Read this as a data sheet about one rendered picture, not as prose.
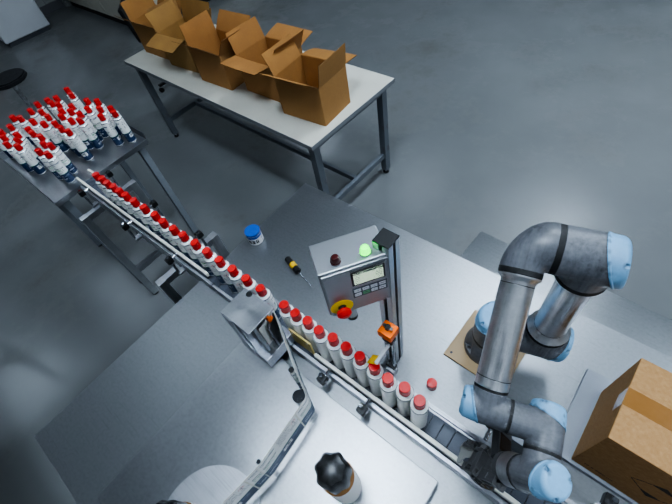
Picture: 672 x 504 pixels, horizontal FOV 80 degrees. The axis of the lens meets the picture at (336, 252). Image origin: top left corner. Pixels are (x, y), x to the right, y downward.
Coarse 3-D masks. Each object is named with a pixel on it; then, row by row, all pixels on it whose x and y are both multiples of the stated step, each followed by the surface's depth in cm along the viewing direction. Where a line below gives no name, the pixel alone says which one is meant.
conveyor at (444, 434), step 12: (228, 288) 164; (300, 348) 147; (396, 408) 126; (408, 420) 124; (432, 420) 123; (432, 432) 121; (444, 432) 120; (456, 432) 120; (444, 444) 118; (456, 444) 118; (516, 492) 109
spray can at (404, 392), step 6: (402, 384) 110; (408, 384) 110; (396, 390) 114; (402, 390) 109; (408, 390) 109; (396, 396) 114; (402, 396) 112; (408, 396) 112; (402, 402) 113; (408, 402) 113; (402, 408) 118; (408, 408) 118; (402, 414) 123; (408, 414) 123
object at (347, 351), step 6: (342, 342) 120; (348, 342) 120; (342, 348) 119; (348, 348) 119; (354, 348) 123; (342, 354) 122; (348, 354) 120; (342, 360) 124; (348, 360) 122; (348, 366) 126; (348, 372) 130; (354, 372) 130
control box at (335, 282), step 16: (336, 240) 94; (352, 240) 93; (368, 240) 92; (320, 256) 92; (352, 256) 90; (368, 256) 90; (384, 256) 90; (320, 272) 89; (336, 272) 89; (336, 288) 93; (352, 288) 95; (384, 288) 99; (336, 304) 98; (352, 304) 100; (368, 304) 103
